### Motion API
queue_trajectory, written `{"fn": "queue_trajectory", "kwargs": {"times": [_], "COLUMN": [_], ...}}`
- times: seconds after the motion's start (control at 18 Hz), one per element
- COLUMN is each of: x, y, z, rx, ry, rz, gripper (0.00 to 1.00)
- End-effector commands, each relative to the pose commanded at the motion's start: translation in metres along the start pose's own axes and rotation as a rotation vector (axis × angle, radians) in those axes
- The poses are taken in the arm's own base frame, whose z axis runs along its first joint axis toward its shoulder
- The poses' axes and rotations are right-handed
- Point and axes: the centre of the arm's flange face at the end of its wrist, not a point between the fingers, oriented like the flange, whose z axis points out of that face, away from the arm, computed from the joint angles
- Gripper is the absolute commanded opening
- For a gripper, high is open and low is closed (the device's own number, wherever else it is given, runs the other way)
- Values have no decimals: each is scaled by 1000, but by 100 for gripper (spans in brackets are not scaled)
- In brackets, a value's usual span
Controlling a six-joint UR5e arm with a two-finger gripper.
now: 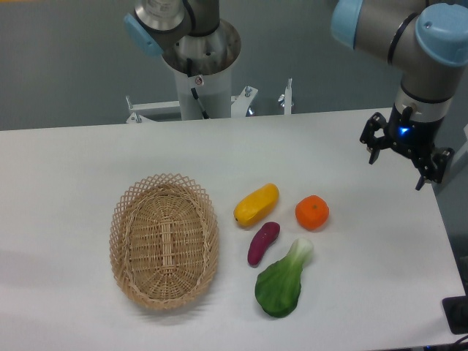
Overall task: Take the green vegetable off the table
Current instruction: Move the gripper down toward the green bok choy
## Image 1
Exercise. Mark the orange tangerine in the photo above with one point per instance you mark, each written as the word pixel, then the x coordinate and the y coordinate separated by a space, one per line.
pixel 312 212

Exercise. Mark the black box at table edge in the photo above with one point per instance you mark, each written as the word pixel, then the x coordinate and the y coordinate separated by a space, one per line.
pixel 455 309

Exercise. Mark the green bok choy vegetable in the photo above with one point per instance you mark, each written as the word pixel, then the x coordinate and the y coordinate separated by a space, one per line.
pixel 278 287

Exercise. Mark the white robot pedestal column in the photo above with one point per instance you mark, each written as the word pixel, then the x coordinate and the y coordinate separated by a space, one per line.
pixel 202 66

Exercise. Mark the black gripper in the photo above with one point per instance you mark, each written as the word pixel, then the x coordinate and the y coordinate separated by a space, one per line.
pixel 412 139

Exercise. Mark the woven wicker basket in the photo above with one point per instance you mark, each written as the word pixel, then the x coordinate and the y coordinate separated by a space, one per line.
pixel 164 242

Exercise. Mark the yellow mango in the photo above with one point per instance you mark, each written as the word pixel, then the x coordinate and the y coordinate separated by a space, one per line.
pixel 256 206

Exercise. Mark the white metal base frame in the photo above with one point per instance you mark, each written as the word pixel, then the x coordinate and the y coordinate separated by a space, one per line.
pixel 240 106

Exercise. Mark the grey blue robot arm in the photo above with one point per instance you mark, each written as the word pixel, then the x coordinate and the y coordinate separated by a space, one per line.
pixel 426 40

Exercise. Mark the purple sweet potato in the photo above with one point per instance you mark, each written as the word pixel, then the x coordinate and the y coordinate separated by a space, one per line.
pixel 261 241

